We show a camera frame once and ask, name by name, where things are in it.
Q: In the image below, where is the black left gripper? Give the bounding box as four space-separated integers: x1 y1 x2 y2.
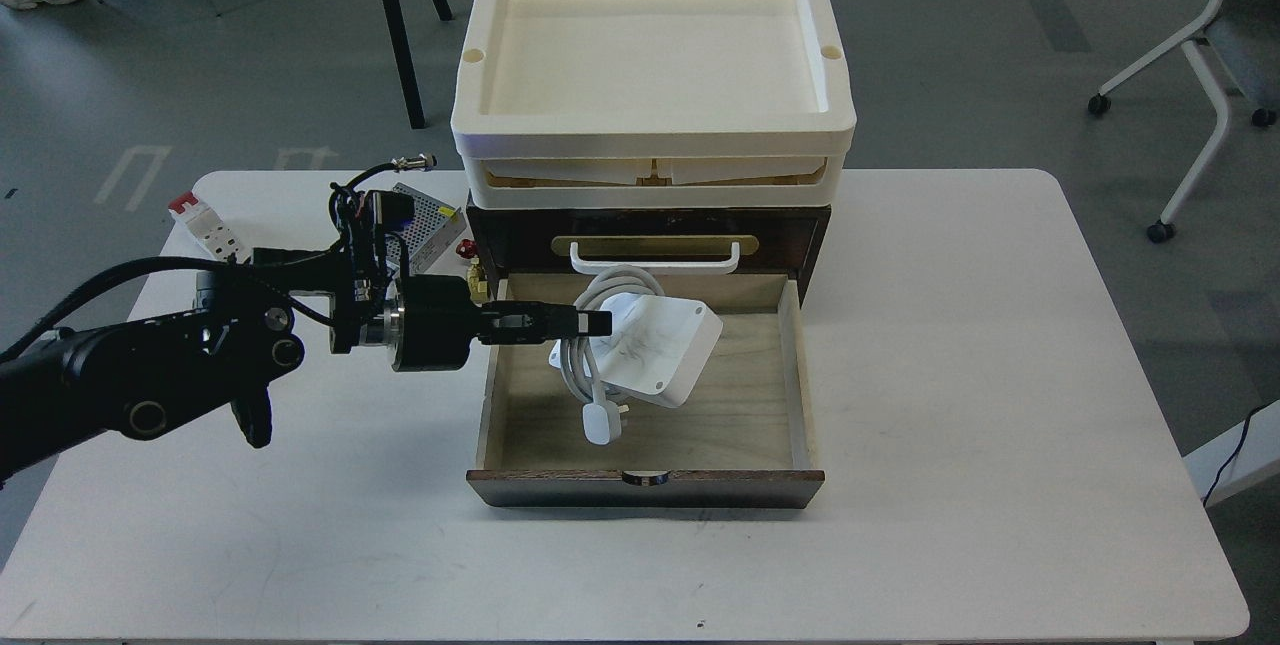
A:
360 273 613 372

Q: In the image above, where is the white charger with cable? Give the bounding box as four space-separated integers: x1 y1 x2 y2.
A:
549 265 723 445

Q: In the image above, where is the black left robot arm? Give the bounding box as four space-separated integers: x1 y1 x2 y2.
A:
1 250 612 477

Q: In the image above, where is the dark wooden cabinet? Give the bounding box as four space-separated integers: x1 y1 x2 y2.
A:
466 200 831 311

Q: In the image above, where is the metal mesh power supply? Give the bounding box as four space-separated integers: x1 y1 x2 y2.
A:
387 183 467 275

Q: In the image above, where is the cream plastic tray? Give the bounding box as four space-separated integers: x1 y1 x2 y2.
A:
451 0 858 209

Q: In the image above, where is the open wooden drawer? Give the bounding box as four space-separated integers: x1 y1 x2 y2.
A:
466 273 826 509

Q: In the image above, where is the white side table edge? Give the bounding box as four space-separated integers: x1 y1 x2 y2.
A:
1183 402 1279 507

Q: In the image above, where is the white office chair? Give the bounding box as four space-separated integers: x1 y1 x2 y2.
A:
1087 0 1279 244

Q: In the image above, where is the brass valve red handle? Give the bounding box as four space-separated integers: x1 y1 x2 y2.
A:
454 238 490 303

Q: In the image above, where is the white drawer handle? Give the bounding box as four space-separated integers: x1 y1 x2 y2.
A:
570 241 741 276

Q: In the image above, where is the wrist camera with cables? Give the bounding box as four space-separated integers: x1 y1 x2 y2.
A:
328 154 436 302

